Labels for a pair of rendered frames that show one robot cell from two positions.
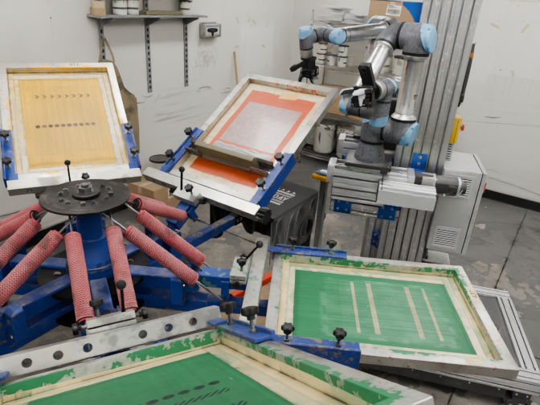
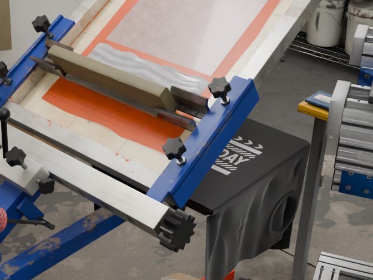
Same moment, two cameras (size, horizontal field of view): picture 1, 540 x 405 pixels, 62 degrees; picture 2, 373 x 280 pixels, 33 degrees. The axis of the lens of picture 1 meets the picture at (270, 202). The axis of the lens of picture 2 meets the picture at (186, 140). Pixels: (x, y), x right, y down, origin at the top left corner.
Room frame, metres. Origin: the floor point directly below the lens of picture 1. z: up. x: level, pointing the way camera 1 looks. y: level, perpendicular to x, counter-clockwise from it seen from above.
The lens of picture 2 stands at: (0.77, -0.08, 1.82)
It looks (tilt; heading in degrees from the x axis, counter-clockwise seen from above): 28 degrees down; 6
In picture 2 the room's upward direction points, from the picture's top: 2 degrees clockwise
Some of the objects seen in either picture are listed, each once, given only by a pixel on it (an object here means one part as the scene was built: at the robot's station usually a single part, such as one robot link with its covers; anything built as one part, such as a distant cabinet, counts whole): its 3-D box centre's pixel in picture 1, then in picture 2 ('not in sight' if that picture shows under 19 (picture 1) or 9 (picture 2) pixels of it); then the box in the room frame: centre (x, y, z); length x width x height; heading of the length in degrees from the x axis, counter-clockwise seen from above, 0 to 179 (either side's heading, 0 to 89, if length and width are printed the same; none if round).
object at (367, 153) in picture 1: (370, 148); not in sight; (2.18, -0.48, 1.31); 0.15 x 0.15 x 0.10
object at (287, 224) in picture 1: (288, 228); (248, 218); (2.25, -0.12, 0.79); 0.46 x 0.09 x 0.33; 147
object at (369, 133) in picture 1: (375, 125); not in sight; (2.17, -0.49, 1.42); 0.13 x 0.12 x 0.14; 53
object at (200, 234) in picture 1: (206, 234); (70, 240); (1.94, 0.30, 0.89); 1.24 x 0.06 x 0.06; 147
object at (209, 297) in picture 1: (257, 308); not in sight; (1.39, 0.02, 0.90); 1.24 x 0.06 x 0.06; 87
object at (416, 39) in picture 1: (408, 87); not in sight; (2.10, -0.59, 1.63); 0.15 x 0.12 x 0.55; 53
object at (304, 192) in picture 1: (264, 193); (201, 146); (2.36, 0.03, 0.95); 0.48 x 0.44 x 0.01; 147
